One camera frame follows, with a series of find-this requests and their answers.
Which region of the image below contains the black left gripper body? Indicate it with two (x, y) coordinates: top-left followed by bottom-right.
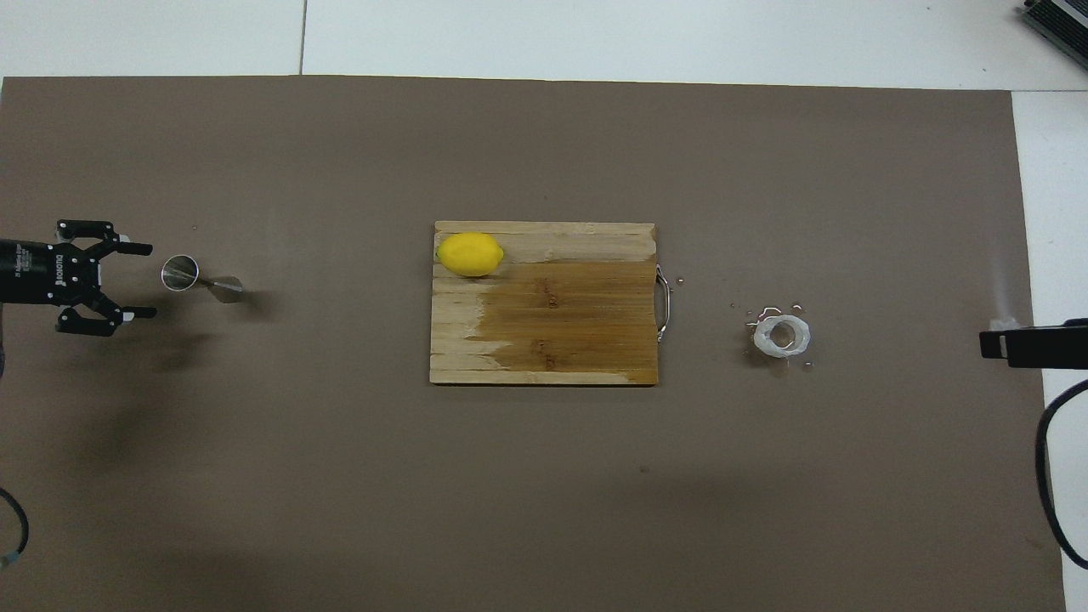
(0, 240), (104, 305)

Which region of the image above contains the steel double jigger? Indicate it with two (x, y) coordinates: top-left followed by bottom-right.
(161, 254), (244, 304)

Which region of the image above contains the clear plastic cup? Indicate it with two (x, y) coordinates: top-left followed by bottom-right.
(752, 313), (813, 360)

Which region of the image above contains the brown paper table mat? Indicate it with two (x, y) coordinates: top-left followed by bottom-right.
(0, 75), (1068, 612)

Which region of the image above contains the grey ribbed device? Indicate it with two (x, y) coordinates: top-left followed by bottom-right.
(1020, 0), (1088, 48)

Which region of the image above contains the yellow lemon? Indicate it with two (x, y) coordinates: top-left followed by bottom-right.
(435, 231), (505, 279)

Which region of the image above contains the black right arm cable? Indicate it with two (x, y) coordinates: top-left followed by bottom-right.
(1034, 378), (1088, 571)

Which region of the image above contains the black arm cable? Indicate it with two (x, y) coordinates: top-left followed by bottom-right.
(0, 487), (31, 567)
(1034, 378), (1088, 571)

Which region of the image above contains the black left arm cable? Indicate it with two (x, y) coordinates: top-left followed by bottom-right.
(0, 487), (31, 567)

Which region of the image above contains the wooden cutting board, metal handle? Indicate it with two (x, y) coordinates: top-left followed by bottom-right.
(429, 221), (674, 388)

